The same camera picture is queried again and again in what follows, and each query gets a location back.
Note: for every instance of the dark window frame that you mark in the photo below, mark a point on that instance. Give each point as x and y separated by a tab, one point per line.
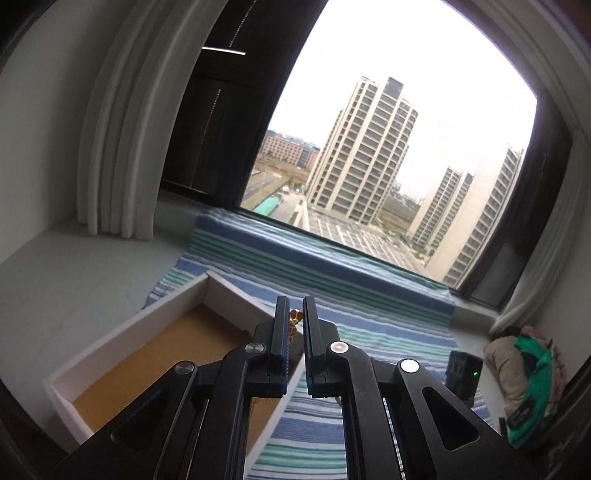
272	115

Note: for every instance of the small gold pendant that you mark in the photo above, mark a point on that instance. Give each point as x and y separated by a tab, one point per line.
294	317

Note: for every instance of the beige twin tower building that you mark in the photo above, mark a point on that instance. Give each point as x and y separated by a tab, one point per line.
471	212

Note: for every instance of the white curtain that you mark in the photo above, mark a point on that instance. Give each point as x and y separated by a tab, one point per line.
554	254
120	138

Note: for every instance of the white box with brown bottom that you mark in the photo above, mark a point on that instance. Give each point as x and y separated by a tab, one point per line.
147	355

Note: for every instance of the low red brick building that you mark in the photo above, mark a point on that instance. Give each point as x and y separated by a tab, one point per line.
286	150

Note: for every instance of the blue green striped blanket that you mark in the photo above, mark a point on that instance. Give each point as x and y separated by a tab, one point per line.
369	300

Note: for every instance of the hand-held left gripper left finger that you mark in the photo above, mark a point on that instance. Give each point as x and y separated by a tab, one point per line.
281	332

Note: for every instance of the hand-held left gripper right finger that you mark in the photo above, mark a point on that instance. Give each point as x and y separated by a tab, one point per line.
310	332

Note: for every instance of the green cloth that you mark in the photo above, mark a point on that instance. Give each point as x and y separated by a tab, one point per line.
535	369

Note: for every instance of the grey window screen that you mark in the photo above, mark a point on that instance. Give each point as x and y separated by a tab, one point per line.
494	272

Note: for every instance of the tall beige tower building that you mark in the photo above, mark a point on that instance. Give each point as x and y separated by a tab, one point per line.
364	152

